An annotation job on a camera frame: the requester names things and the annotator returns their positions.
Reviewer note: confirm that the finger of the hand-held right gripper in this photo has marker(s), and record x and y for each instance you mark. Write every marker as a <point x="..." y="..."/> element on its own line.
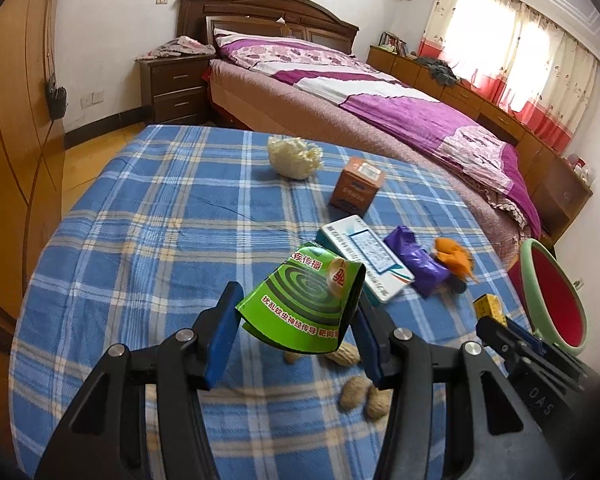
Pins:
<point x="522" y="331"/>
<point x="500" y="340"/>

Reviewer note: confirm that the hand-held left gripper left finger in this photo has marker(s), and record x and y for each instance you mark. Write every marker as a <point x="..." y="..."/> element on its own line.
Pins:
<point x="220" y="340"/>

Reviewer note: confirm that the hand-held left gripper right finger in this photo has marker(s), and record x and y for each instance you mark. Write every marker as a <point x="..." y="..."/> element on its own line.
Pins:
<point x="372" y="345"/>

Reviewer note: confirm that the small yellow box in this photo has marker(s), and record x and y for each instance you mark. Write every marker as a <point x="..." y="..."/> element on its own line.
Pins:
<point x="489" y="307"/>

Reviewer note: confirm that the red bucket with green rim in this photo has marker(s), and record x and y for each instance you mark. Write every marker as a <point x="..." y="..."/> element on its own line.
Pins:
<point x="555" y="300"/>

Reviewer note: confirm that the green mosquito coil box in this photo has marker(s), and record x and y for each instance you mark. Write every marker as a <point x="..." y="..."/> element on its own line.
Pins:
<point x="300" y="300"/>

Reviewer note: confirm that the white medicine box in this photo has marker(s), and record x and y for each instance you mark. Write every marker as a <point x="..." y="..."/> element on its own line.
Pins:
<point x="365" y="255"/>

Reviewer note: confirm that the purple plastic bag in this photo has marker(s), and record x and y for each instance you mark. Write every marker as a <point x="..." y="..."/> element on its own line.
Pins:
<point x="420" y="260"/>

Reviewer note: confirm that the orange cardboard box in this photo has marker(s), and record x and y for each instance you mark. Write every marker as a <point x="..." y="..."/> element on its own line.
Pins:
<point x="355" y="190"/>

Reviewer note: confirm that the white foam fruit net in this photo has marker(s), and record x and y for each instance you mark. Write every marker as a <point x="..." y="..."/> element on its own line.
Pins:
<point x="292" y="157"/>

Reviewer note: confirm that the peanut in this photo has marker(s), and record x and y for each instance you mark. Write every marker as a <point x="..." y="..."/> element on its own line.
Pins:
<point x="296" y="357"/>
<point x="354" y="395"/>
<point x="378" y="402"/>
<point x="344" y="356"/>

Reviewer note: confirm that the blue plaid tablecloth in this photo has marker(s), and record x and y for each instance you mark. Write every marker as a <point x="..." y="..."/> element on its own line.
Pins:
<point x="155" y="210"/>

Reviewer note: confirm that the white and red jars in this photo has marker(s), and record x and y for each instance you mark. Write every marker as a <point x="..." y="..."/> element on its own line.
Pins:
<point x="580" y="170"/>

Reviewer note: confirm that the low wooden cabinet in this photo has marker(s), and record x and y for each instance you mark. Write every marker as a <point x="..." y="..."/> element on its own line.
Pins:
<point x="480" y="105"/>

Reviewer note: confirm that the bed with purple bedding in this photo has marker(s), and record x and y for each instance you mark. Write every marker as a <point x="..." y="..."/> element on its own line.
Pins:
<point x="405" y="115"/>

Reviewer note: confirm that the bed with purple blanket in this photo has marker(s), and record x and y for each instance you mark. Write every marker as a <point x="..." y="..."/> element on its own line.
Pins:
<point x="300" y="110"/>

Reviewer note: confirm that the dark wooden nightstand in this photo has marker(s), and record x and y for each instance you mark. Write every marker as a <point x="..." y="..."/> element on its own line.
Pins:
<point x="177" y="90"/>

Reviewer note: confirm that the cream and red curtain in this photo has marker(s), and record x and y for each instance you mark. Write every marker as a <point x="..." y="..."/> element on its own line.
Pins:
<point x="530" y="60"/>

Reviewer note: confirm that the grey clothes pile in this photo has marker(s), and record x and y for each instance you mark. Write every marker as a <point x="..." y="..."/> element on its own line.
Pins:
<point x="440" y="71"/>

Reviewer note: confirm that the wooden wardrobe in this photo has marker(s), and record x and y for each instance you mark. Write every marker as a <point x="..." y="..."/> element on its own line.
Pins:
<point x="15" y="135"/>

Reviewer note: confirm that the black hanging pouch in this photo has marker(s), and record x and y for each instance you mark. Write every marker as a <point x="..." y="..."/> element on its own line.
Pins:
<point x="56" y="97"/>

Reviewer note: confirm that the floral cloth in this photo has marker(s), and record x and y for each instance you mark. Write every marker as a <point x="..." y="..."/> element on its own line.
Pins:
<point x="177" y="47"/>

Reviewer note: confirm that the row of books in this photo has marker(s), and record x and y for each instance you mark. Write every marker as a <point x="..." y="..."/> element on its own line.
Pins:
<point x="394" y="44"/>

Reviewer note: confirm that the white pillow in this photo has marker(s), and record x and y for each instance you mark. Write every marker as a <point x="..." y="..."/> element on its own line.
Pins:
<point x="230" y="37"/>

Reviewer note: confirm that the dark wooden bed headboard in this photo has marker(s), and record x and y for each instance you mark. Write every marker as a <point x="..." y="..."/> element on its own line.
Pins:
<point x="260" y="10"/>

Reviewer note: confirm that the white wall outlet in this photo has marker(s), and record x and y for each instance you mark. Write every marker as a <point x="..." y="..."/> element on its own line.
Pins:
<point x="92" y="100"/>

